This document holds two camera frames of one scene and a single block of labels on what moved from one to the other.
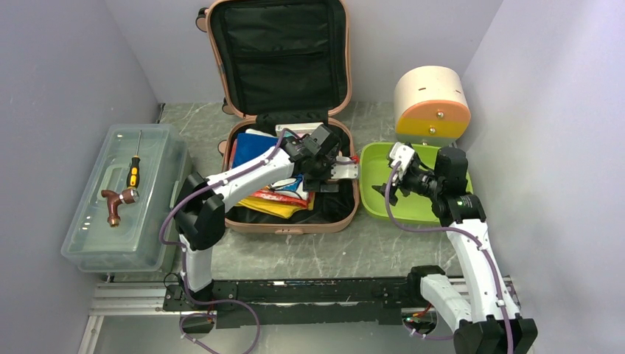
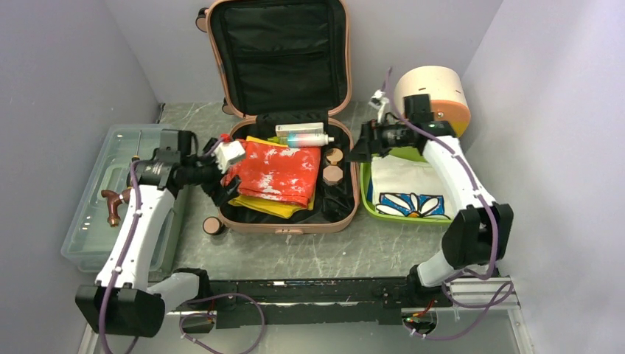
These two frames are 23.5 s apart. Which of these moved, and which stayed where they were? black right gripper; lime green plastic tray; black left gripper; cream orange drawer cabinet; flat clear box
Moved: black left gripper; black right gripper
Stayed: lime green plastic tray; flat clear box; cream orange drawer cabinet
